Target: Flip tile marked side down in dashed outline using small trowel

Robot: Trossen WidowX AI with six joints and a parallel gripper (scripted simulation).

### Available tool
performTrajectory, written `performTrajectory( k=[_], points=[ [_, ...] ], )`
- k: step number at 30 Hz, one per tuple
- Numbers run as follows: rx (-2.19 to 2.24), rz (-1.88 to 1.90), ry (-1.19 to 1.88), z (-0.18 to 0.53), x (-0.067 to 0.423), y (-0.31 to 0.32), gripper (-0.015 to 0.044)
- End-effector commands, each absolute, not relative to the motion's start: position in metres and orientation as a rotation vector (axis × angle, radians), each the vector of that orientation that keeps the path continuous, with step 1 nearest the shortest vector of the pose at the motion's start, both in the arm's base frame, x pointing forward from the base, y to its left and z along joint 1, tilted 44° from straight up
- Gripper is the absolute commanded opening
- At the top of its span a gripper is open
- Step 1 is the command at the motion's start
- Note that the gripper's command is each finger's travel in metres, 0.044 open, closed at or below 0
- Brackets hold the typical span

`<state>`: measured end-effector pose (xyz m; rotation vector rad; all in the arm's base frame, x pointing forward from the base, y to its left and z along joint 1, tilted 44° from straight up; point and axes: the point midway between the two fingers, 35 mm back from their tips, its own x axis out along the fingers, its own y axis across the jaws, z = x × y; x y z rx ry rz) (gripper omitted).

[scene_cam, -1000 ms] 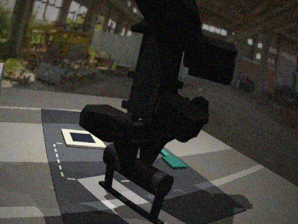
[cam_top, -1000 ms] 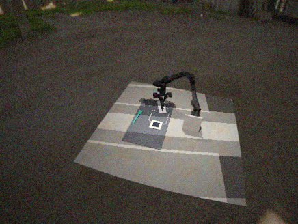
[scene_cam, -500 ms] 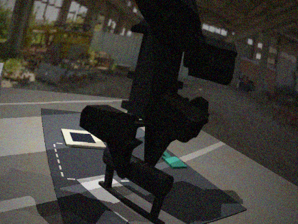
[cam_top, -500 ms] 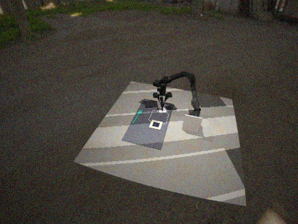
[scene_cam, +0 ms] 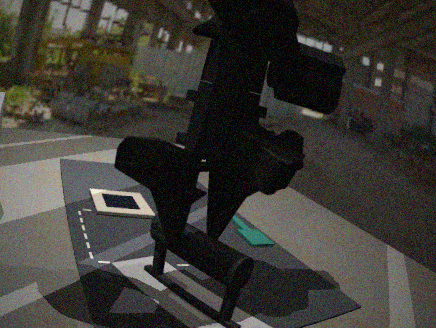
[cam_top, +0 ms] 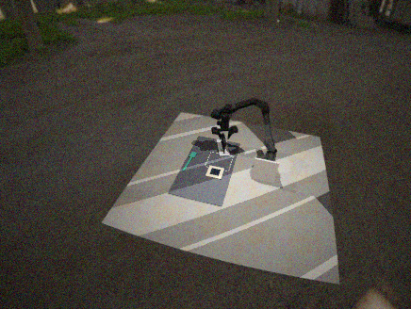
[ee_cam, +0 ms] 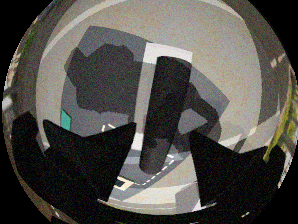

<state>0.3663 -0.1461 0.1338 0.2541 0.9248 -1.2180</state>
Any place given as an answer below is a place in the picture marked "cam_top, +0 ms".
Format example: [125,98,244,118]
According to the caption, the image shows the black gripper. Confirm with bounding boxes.
[211,122,238,139]

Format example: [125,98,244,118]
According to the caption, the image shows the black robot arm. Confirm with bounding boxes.
[211,98,277,162]

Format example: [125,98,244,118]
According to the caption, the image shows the dark grey flat mat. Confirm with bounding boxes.
[169,136,240,206]

